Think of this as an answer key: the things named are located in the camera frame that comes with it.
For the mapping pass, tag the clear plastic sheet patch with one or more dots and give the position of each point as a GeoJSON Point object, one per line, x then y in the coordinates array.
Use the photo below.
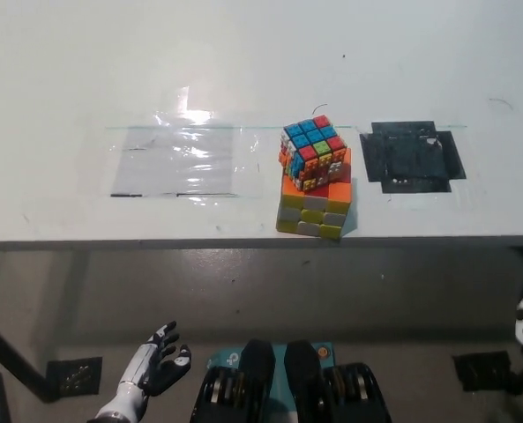
{"type": "Point", "coordinates": [173, 161]}

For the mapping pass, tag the black tape patch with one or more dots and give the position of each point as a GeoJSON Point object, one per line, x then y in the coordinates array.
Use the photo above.
{"type": "Point", "coordinates": [411, 158]}

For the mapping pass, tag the small studded multicolour cube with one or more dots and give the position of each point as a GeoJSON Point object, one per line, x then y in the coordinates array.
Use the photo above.
{"type": "Point", "coordinates": [314, 150]}

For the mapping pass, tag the white and black left hand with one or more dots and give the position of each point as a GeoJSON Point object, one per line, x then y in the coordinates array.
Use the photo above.
{"type": "Point", "coordinates": [164, 374]}

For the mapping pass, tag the black diagonal table brace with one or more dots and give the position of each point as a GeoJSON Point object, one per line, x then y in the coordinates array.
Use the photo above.
{"type": "Point", "coordinates": [9, 354]}

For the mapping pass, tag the big orange yellow puzzle cube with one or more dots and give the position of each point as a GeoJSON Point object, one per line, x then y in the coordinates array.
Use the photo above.
{"type": "Point", "coordinates": [314, 216]}

